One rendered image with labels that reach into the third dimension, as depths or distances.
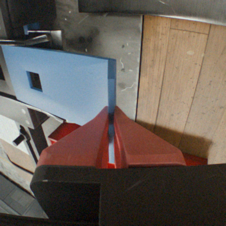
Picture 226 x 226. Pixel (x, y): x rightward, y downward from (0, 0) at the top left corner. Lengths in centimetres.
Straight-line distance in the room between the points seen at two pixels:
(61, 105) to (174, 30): 14
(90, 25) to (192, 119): 18
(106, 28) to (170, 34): 8
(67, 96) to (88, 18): 11
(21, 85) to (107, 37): 12
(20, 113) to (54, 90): 11
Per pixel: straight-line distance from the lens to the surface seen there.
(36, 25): 30
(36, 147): 33
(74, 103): 16
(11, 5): 22
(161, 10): 18
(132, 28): 22
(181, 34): 21
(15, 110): 28
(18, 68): 21
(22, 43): 19
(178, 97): 23
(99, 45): 24
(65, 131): 31
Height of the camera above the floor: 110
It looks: 47 degrees down
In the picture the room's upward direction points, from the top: 142 degrees counter-clockwise
